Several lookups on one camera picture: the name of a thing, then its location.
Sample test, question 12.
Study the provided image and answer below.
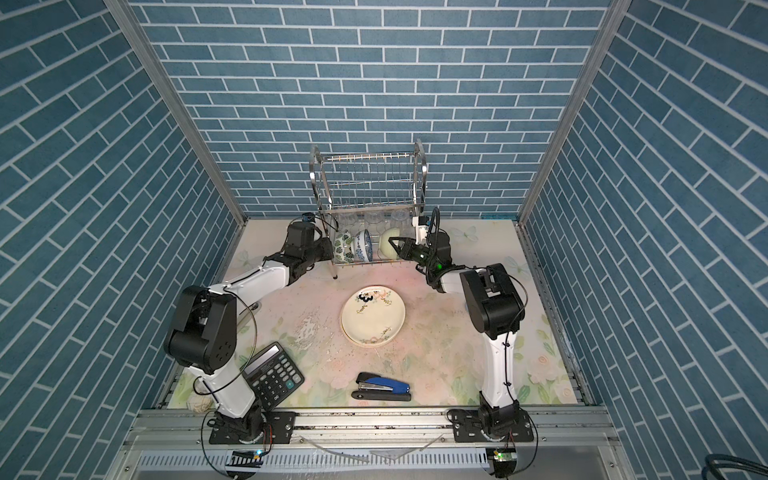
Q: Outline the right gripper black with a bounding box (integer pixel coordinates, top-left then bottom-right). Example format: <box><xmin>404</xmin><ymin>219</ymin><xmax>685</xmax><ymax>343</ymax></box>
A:
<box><xmin>389</xmin><ymin>239</ymin><xmax>438</xmax><ymax>274</ymax></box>

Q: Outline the light green bowl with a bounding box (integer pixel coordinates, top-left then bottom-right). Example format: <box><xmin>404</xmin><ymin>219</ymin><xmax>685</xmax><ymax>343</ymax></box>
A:
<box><xmin>379</xmin><ymin>227</ymin><xmax>400</xmax><ymax>260</ymax></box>

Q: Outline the green leaf pattern bowl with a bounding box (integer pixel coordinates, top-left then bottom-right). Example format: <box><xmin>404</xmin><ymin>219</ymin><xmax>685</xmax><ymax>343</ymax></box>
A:
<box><xmin>333</xmin><ymin>230</ymin><xmax>356</xmax><ymax>264</ymax></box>

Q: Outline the steel two-tier dish rack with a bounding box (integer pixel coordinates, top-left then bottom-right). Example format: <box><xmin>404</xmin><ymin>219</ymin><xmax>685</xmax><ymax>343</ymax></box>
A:
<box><xmin>309</xmin><ymin>140</ymin><xmax>428</xmax><ymax>267</ymax></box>

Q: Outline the white plate with painted design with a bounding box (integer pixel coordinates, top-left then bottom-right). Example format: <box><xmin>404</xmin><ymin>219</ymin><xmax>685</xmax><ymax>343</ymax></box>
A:
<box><xmin>340</xmin><ymin>286</ymin><xmax>406</xmax><ymax>348</ymax></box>

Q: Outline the blue floral white bowl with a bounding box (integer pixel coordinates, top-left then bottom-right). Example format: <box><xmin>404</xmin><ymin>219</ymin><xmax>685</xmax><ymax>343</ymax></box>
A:
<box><xmin>353</xmin><ymin>229</ymin><xmax>374</xmax><ymax>263</ymax></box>

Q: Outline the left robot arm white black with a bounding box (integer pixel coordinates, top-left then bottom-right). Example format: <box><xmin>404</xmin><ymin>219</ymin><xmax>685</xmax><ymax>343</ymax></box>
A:
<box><xmin>164</xmin><ymin>214</ymin><xmax>333</xmax><ymax>421</ymax></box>

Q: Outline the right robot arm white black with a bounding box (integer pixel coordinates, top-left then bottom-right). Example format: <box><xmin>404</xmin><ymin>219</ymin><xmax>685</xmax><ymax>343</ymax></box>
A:
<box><xmin>387</xmin><ymin>229</ymin><xmax>527</xmax><ymax>431</ymax></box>

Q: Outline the black calculator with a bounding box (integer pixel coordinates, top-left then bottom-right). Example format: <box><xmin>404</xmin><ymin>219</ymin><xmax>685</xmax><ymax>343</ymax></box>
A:
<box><xmin>244</xmin><ymin>341</ymin><xmax>305</xmax><ymax>411</ymax></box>

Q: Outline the blue black stapler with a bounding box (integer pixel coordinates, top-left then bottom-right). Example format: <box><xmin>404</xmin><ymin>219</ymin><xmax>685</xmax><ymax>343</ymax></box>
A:
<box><xmin>351</xmin><ymin>372</ymin><xmax>412</xmax><ymax>402</ymax></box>

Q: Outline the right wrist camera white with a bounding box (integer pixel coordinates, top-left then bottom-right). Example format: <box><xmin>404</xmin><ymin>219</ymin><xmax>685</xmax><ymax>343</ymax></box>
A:
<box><xmin>412</xmin><ymin>215</ymin><xmax>431</xmax><ymax>245</ymax></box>

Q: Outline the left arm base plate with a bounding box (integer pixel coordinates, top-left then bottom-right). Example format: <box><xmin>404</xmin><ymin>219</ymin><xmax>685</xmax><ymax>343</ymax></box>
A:
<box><xmin>206</xmin><ymin>410</ymin><xmax>296</xmax><ymax>446</ymax></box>

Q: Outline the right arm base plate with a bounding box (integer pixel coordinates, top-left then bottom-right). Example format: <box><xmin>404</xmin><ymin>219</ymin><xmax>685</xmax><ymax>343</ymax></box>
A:
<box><xmin>446</xmin><ymin>408</ymin><xmax>535</xmax><ymax>443</ymax></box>

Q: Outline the aluminium front rail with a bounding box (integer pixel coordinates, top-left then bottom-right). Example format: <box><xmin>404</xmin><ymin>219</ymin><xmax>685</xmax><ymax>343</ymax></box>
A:
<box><xmin>122</xmin><ymin>404</ymin><xmax>619</xmax><ymax>457</ymax></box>

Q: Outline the black cable bottom right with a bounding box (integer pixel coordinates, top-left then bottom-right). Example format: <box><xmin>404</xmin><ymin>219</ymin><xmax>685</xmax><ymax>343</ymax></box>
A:
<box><xmin>701</xmin><ymin>453</ymin><xmax>768</xmax><ymax>480</ymax></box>

